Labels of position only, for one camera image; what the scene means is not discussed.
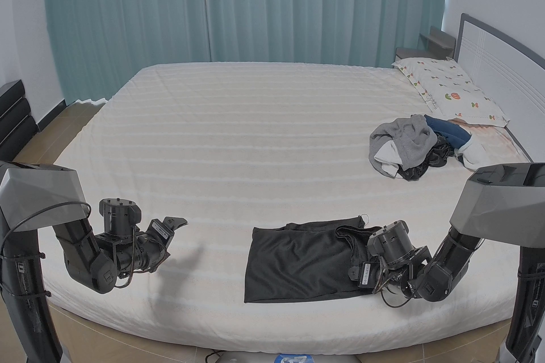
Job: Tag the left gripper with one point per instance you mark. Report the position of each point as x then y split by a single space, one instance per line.
159 233

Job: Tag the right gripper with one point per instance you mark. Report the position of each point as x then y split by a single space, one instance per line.
366 274

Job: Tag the black T-shirt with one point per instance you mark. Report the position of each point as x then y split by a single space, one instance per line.
298 263

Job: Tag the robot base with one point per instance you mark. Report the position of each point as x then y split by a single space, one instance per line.
272 358

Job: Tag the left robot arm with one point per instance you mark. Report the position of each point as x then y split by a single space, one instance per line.
25 289

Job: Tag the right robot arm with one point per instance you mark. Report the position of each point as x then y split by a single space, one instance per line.
511 225

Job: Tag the bed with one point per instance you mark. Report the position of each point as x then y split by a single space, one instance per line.
255 131

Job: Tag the pile of clothes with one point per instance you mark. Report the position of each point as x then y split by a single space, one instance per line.
421 148

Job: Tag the black chest of drawers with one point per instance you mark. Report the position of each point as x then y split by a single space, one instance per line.
15 119

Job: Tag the white printed pillow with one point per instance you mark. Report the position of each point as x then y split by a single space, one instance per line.
451 91

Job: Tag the grey bedside table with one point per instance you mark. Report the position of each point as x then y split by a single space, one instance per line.
430 42

